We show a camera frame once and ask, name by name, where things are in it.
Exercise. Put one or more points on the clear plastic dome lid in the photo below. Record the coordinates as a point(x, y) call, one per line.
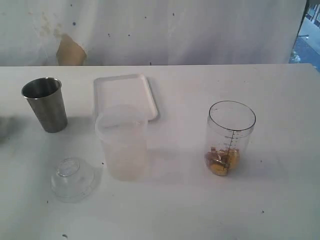
point(72, 179)

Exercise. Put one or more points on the translucent plastic container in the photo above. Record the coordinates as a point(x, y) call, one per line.
point(121, 130)

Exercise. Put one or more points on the clear measuring beaker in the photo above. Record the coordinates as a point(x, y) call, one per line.
point(229, 126)

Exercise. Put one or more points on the white rectangular tray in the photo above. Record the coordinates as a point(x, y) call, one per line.
point(132, 89)

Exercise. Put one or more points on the stainless steel cup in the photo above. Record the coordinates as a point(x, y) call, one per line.
point(44, 96)

